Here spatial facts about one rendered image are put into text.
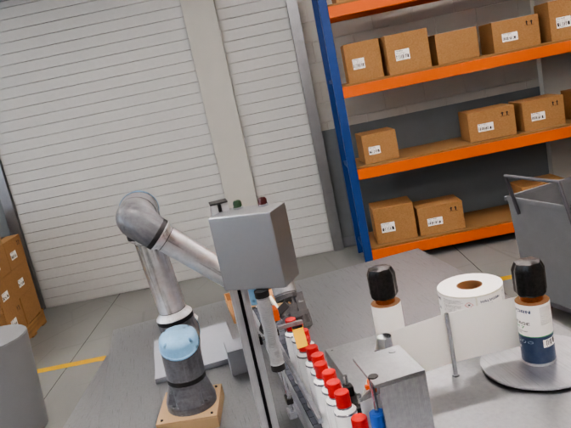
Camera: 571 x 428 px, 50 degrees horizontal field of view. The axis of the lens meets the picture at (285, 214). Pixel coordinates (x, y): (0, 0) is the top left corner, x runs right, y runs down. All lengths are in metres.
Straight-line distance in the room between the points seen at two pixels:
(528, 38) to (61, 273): 4.88
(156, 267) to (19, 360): 2.21
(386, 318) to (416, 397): 0.55
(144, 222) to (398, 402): 0.85
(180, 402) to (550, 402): 1.00
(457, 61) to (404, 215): 1.37
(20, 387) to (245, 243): 2.76
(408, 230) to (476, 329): 3.79
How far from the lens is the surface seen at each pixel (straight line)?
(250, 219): 1.44
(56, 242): 6.54
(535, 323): 1.76
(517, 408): 1.66
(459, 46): 5.51
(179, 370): 1.86
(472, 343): 1.80
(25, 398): 4.09
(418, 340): 1.72
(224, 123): 5.94
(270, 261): 1.46
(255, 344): 1.64
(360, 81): 5.34
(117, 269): 6.45
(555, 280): 3.95
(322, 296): 2.67
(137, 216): 1.75
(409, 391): 1.31
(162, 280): 1.91
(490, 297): 1.96
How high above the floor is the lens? 1.76
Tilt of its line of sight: 12 degrees down
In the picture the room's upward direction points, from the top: 12 degrees counter-clockwise
